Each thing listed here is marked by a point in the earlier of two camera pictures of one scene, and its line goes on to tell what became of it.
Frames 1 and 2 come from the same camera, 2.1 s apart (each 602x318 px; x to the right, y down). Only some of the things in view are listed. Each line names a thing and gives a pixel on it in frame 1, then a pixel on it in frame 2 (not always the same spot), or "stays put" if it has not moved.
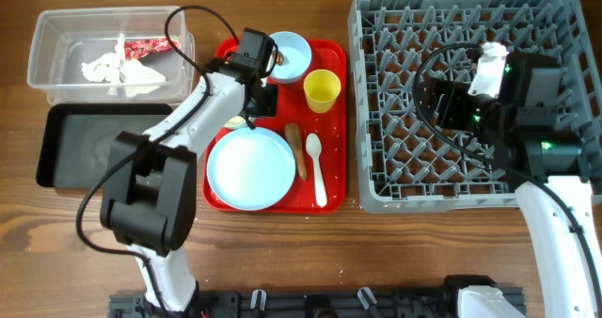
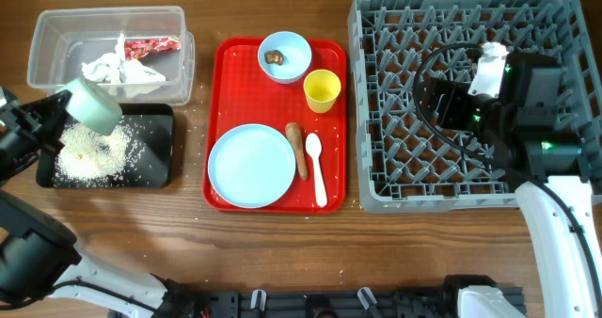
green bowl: [234, 121] → [92, 106]
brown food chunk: [279, 58] stays put
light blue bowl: [296, 54] stays put
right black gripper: [454, 93] stays put
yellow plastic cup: [321, 87] stays put
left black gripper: [269, 108] → [39, 119]
